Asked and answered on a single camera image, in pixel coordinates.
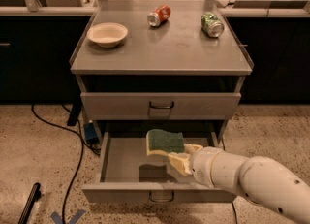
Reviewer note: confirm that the grey upper drawer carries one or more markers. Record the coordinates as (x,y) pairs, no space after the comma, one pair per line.
(162,106)

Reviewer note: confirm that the blue power adapter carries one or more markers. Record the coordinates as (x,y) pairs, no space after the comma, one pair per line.
(90,133)

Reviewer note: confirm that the white bowl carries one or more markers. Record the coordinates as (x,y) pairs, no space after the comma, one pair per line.
(107,35)

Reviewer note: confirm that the grey open middle drawer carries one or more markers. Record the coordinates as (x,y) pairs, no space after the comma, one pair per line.
(128,175)

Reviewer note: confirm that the black bar on floor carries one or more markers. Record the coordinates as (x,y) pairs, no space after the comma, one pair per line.
(34,196)

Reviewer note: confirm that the grey drawer cabinet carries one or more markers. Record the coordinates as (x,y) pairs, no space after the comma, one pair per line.
(176,57)

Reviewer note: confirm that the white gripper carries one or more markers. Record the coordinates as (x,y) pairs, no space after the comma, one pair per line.
(202,166)

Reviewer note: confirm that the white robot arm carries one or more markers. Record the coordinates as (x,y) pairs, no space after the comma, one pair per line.
(259,180)

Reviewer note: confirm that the green and yellow sponge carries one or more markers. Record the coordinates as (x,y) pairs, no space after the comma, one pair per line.
(161,142)

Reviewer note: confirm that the red soda can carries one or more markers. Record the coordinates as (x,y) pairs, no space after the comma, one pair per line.
(159,15)

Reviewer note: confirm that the black counter cabinet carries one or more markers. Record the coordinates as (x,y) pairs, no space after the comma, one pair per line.
(35,53)

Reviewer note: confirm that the green soda can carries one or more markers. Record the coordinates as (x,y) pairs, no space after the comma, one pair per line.
(212,25)

